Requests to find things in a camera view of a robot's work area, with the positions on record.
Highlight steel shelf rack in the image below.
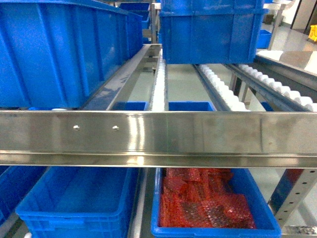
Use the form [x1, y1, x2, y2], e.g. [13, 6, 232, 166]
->
[0, 45, 317, 238]

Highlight blue bin upper centre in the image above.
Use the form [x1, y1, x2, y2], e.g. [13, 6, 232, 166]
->
[160, 0, 268, 64]

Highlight blue bin with red wrap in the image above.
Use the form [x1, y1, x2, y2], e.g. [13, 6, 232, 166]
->
[151, 168, 281, 238]

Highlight large blue bin upper left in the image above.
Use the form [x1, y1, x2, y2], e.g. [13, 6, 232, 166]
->
[0, 0, 143, 108]

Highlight empty blue bin lower left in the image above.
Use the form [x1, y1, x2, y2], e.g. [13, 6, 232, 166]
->
[16, 167, 139, 238]

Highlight red bubble wrap bags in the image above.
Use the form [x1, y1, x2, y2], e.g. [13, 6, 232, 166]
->
[159, 168, 256, 229]

